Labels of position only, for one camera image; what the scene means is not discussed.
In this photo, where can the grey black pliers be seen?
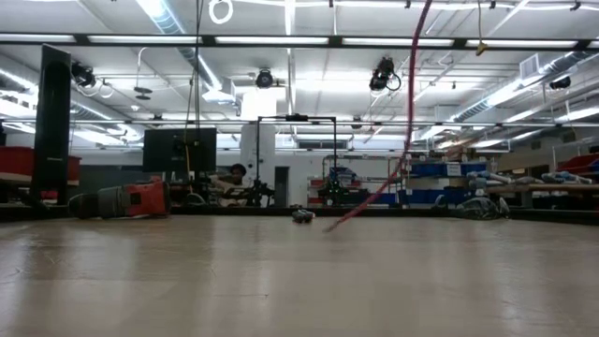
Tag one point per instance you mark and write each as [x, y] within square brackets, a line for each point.
[303, 216]

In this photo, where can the metal shelving cart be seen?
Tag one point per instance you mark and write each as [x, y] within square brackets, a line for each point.
[346, 180]

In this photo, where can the person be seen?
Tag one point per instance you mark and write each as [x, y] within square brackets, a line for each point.
[234, 185]

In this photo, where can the black monitor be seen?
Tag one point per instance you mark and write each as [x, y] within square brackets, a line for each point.
[164, 150]

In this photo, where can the LED light bar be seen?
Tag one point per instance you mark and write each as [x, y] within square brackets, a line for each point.
[444, 124]

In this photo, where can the red black power drill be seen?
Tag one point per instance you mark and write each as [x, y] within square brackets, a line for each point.
[145, 199]

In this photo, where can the clear safety glasses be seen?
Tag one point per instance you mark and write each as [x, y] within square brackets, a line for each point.
[477, 208]

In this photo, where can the grey blue bundle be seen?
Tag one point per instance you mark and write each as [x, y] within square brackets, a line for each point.
[491, 178]
[564, 178]

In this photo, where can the wooden top workbench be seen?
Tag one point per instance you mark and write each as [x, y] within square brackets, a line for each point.
[561, 188]

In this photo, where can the rack with red blue bins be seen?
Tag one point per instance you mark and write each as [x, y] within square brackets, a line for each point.
[580, 164]

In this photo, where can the red storage bins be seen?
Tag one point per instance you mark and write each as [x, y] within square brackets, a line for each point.
[14, 164]

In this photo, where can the black background rig frame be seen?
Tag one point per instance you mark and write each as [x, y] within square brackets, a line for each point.
[297, 117]

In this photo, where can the silver air duct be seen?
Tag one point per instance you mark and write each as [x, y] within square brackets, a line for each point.
[496, 100]

